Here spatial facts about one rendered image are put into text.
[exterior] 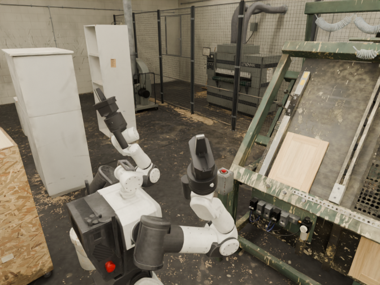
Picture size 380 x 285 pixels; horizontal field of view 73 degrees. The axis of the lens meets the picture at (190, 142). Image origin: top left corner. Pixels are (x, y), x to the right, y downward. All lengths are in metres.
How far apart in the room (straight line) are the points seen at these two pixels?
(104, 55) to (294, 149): 3.77
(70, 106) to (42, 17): 6.08
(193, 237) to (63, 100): 2.67
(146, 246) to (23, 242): 1.65
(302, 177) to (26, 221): 2.08
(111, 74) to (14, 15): 4.60
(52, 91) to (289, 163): 2.57
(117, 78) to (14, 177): 3.35
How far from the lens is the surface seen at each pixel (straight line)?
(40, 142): 3.40
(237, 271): 2.58
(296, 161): 2.12
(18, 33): 9.12
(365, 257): 2.36
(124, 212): 0.97
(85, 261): 2.62
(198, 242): 0.95
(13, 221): 2.31
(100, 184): 1.20
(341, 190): 1.97
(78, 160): 3.59
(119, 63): 5.10
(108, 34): 5.02
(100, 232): 0.96
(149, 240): 0.87
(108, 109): 1.22
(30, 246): 2.47
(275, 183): 2.08
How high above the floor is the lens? 1.96
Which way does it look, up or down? 24 degrees down
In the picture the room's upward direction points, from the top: straight up
